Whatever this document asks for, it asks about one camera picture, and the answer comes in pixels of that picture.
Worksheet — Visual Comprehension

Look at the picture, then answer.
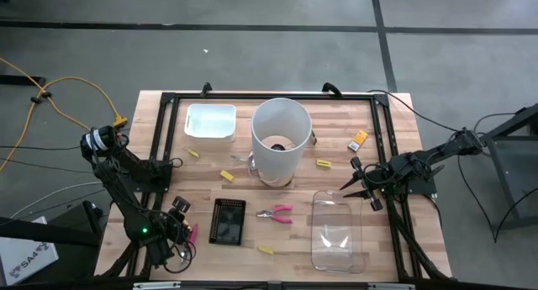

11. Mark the small orange box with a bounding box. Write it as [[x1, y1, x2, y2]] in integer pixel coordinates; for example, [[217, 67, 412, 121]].
[[347, 129, 369, 152]]

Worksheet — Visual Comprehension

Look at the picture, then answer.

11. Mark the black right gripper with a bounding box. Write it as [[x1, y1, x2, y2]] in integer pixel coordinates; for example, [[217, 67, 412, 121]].
[[339, 157, 396, 212]]

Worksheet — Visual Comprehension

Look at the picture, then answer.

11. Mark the table lamp white shade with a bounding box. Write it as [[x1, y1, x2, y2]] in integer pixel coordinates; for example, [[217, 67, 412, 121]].
[[250, 97, 314, 188]]

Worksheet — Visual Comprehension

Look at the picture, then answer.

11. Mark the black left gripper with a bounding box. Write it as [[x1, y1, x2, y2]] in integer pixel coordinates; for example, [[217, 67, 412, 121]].
[[161, 196, 194, 252]]

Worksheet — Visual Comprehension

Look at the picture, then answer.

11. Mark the black metal stand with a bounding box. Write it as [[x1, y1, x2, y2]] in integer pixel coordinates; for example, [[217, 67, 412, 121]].
[[464, 103, 538, 232]]

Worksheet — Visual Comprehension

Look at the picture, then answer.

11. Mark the white plastic bin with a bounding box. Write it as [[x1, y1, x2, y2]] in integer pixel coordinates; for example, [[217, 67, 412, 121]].
[[183, 103, 238, 143]]

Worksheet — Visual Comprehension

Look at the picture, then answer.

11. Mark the clear plastic bin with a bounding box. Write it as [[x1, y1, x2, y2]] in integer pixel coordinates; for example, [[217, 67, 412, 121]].
[[310, 189, 366, 275]]

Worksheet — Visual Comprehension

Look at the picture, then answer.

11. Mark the black floor bar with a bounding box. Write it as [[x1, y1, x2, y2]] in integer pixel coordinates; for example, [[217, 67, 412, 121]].
[[0, 74, 47, 88]]

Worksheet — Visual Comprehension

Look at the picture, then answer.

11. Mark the black looping floor cable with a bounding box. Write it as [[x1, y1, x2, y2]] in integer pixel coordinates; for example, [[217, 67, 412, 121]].
[[456, 111, 538, 244]]

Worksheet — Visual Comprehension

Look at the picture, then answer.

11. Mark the black aluminium table frame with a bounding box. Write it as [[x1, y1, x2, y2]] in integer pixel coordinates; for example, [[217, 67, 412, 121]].
[[94, 91, 453, 282]]

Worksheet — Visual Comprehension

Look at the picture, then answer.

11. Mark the thin black floor cable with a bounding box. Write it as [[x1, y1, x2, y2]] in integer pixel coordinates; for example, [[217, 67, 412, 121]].
[[0, 145, 85, 152]]

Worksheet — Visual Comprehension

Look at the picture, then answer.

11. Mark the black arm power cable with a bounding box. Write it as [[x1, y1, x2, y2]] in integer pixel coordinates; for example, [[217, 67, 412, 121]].
[[367, 89, 462, 134]]

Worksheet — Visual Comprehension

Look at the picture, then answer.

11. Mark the silver metal bracket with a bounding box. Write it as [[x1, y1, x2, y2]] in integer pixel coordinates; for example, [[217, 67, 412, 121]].
[[132, 281, 182, 290], [367, 283, 416, 290]]

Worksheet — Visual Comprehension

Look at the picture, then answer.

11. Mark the yellow extension cable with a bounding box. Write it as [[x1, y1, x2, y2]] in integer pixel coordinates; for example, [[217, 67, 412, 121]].
[[0, 56, 129, 173]]

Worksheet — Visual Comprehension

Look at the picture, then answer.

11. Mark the white printed box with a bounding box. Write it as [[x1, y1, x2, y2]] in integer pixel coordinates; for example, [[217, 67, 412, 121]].
[[0, 216, 60, 287]]

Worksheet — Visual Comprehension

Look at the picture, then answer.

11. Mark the white floor cable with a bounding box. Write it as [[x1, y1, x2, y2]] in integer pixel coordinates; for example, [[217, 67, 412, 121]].
[[10, 181, 106, 219]]

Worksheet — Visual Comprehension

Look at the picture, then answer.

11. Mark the black circuit board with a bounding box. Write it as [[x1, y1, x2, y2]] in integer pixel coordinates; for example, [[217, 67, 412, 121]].
[[208, 198, 247, 246]]

